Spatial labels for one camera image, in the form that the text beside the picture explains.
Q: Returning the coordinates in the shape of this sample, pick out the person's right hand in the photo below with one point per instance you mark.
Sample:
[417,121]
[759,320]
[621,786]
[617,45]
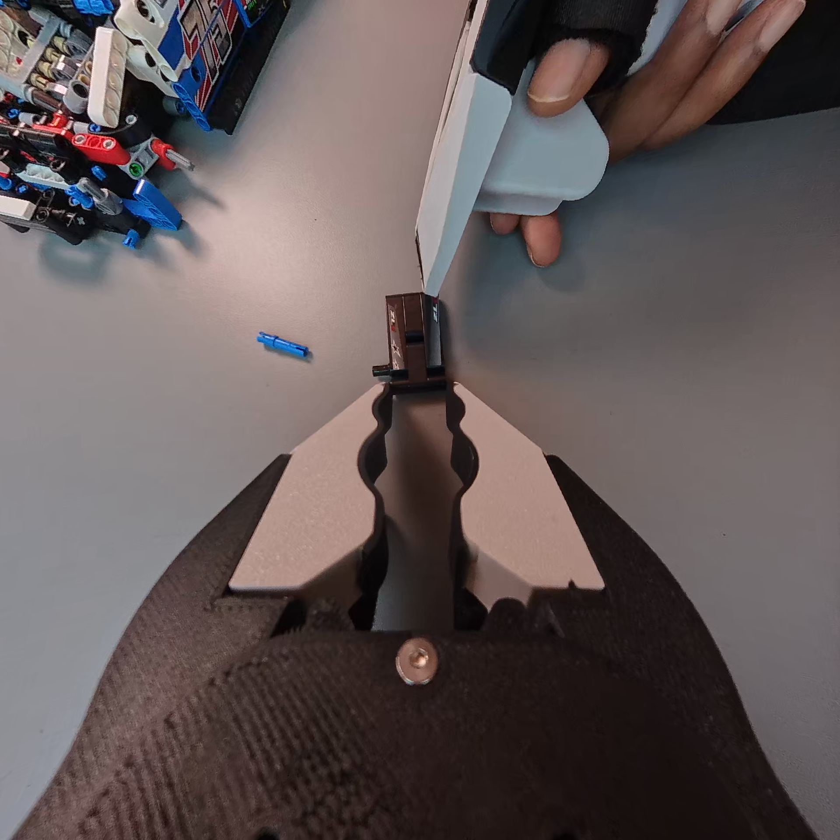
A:
[689,72]

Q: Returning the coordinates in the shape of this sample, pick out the black stickered panel piece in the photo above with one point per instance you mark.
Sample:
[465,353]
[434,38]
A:
[413,341]

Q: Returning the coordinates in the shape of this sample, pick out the grey desk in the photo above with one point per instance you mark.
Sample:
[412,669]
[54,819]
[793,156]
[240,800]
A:
[689,394]

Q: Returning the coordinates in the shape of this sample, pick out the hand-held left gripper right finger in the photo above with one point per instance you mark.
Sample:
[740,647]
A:
[525,518]

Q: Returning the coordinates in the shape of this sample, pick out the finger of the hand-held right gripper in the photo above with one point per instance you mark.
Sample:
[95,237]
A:
[459,177]
[459,52]

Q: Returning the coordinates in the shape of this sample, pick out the loose blue pin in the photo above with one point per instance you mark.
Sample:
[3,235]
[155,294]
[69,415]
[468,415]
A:
[282,344]

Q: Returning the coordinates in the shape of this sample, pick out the toy race car model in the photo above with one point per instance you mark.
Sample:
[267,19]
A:
[118,98]

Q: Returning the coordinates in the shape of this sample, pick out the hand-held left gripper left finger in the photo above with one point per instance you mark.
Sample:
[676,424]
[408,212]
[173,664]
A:
[308,512]

